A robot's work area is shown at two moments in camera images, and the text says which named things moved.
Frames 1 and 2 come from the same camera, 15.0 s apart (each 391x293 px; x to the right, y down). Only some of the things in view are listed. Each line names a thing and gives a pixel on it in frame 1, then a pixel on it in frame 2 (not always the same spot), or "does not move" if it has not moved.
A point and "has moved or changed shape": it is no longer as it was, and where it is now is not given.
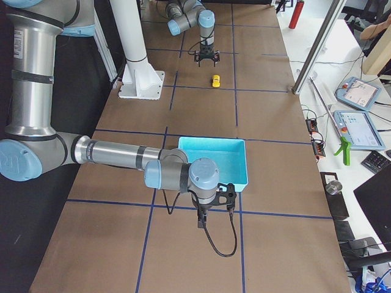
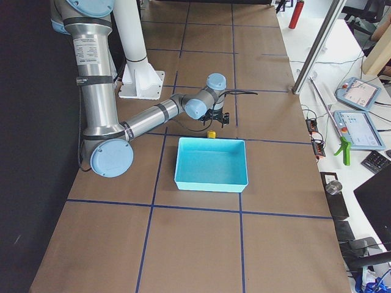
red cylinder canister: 297,10 does not move
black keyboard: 374,162 does not move
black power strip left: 311,125 does not move
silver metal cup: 333,187 does not move
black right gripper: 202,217 → 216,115
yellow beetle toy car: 216,82 has moved or changed shape
